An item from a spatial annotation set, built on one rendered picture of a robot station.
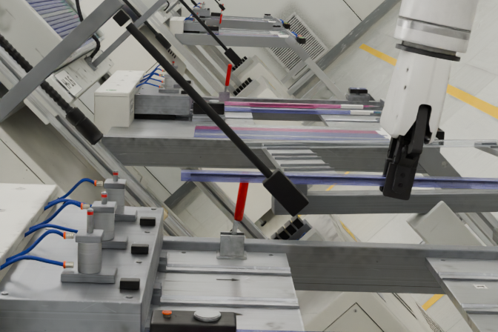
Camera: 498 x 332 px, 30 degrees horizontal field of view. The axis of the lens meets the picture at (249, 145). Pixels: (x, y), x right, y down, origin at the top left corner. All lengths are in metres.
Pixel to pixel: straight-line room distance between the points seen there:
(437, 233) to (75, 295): 0.73
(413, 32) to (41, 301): 0.50
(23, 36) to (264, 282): 1.12
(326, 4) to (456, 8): 7.57
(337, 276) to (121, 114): 1.03
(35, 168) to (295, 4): 6.73
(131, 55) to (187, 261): 4.39
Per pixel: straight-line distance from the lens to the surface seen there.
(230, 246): 1.16
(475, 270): 1.19
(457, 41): 1.06
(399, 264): 1.22
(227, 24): 6.92
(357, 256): 1.21
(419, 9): 1.06
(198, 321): 0.83
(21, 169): 2.00
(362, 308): 2.07
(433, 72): 1.05
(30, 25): 2.06
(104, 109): 2.14
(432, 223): 1.44
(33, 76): 0.89
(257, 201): 5.63
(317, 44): 8.62
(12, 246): 0.94
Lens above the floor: 1.30
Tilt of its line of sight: 9 degrees down
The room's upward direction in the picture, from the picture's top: 43 degrees counter-clockwise
